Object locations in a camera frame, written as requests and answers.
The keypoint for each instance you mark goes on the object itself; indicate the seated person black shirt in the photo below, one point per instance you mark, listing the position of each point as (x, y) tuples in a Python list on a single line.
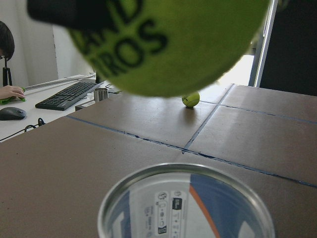
[(7, 47)]

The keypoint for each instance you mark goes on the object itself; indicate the tennis ball table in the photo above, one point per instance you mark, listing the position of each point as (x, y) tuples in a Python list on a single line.
[(191, 100)]

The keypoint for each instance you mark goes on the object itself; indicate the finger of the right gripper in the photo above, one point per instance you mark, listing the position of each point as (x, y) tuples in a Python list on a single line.
[(70, 13)]

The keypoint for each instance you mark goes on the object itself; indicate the black keyboard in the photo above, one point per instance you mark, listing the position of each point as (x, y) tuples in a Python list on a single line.
[(68, 96)]

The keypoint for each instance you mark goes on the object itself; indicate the small metal cup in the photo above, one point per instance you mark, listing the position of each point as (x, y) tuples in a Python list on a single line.
[(100, 94)]

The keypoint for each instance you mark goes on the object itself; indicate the tennis ball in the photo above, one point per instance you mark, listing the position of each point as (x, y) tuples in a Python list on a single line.
[(166, 48)]

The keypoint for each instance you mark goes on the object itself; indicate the clear tennis ball can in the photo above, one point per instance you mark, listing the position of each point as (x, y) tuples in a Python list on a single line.
[(175, 200)]

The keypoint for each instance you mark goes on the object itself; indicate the black computer mouse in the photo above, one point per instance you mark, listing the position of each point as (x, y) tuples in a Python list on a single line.
[(12, 113)]

